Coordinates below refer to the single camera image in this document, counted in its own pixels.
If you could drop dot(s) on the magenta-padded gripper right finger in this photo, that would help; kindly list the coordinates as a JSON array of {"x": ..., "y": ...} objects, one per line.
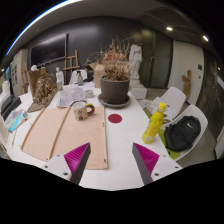
[{"x": 146, "y": 158}]

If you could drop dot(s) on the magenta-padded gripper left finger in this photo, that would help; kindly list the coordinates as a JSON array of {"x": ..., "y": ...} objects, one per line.
[{"x": 77, "y": 156}]

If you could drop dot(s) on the yellow drink bottle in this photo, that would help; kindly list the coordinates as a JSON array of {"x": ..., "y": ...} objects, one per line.
[{"x": 153, "y": 126}]

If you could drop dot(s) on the light wooden drawing board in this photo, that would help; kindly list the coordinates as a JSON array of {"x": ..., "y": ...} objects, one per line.
[{"x": 83, "y": 136}]

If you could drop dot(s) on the lime green seat cushion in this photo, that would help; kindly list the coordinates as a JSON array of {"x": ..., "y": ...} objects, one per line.
[{"x": 173, "y": 154}]

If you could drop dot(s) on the black backpack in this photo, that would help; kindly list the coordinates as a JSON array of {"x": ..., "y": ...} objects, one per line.
[{"x": 181, "y": 133}]

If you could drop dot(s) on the flat round red coaster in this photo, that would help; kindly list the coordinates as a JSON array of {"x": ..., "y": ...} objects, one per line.
[{"x": 115, "y": 118}]

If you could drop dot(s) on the stack of papers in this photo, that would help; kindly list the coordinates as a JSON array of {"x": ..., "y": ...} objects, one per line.
[{"x": 155, "y": 106}]

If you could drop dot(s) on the printed newspaper sheet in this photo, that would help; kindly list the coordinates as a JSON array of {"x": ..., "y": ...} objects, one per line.
[{"x": 70, "y": 96}]

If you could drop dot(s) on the small white bowl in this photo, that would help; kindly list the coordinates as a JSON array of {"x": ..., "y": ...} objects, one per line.
[{"x": 89, "y": 94}]

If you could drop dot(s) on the colourful pamphlet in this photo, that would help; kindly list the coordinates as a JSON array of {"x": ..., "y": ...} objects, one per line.
[{"x": 15, "y": 119}]

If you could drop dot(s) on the grey pot with dried plant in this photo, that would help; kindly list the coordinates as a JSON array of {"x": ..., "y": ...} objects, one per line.
[{"x": 115, "y": 90}]

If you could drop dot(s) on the grey spray bottle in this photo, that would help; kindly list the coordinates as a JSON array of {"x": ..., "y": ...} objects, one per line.
[{"x": 80, "y": 80}]

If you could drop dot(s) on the small white figurine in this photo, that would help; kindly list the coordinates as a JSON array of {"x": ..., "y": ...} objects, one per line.
[
  {"x": 33, "y": 68},
  {"x": 59, "y": 77}
]

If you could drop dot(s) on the brown cardboard box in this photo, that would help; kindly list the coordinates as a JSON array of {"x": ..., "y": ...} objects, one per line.
[{"x": 98, "y": 75}]

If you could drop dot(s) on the wooden human figure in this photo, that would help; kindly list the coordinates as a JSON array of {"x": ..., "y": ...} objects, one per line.
[{"x": 187, "y": 83}]

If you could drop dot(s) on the black box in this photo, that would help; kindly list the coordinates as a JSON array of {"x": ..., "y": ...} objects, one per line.
[{"x": 9, "y": 105}]

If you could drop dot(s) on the wooden easel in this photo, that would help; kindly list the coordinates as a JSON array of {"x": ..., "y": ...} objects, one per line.
[{"x": 70, "y": 68}]

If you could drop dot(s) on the large white torso statue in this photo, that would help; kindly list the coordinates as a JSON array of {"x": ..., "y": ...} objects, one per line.
[{"x": 135, "y": 61}]

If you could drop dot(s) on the round ceiling spotlight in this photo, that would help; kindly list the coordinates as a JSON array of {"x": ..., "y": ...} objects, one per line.
[
  {"x": 169, "y": 28},
  {"x": 205, "y": 38}
]

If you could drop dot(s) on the long ceiling light strip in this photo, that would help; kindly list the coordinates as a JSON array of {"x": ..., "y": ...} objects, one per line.
[{"x": 36, "y": 20}]

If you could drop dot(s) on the white statue pedestal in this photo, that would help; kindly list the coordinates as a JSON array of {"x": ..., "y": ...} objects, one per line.
[{"x": 138, "y": 90}]

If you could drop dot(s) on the black wall screen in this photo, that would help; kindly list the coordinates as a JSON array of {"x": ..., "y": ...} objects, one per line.
[{"x": 50, "y": 50}]

